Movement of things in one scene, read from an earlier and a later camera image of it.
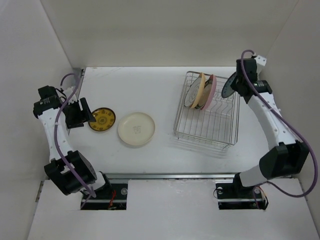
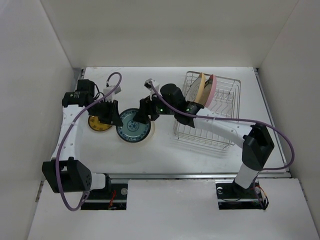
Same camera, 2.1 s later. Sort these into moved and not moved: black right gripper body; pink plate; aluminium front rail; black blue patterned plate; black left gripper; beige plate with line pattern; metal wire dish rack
Moved: black left gripper; black right gripper body; black blue patterned plate
Not moved: pink plate; aluminium front rail; beige plate with line pattern; metal wire dish rack
